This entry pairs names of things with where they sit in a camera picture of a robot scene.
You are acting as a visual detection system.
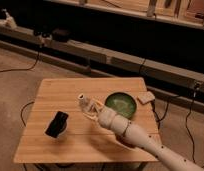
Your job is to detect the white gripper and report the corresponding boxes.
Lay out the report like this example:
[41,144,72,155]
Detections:
[83,99,129,135]

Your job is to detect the clear plastic bottle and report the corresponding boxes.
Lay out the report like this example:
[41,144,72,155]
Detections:
[78,94,96,114]

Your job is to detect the green bowl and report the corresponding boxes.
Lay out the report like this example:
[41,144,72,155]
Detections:
[105,92,137,119]

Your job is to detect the wooden table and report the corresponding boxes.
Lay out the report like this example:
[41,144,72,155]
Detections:
[14,78,155,163]

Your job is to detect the black object on white cup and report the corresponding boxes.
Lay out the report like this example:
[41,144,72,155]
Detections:
[45,111,69,138]

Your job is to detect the tan sponge block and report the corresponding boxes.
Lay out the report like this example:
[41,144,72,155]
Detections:
[137,91,155,105]

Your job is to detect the black device on ledge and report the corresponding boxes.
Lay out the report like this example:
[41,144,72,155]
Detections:
[52,29,70,42]

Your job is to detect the white object on left ledge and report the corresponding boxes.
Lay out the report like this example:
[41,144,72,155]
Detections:
[0,9,17,29]

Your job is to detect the black cables on right floor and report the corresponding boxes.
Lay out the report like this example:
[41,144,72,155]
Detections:
[150,87,204,164]

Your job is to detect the black cable on left floor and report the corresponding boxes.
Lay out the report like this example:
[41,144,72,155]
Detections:
[0,49,41,75]

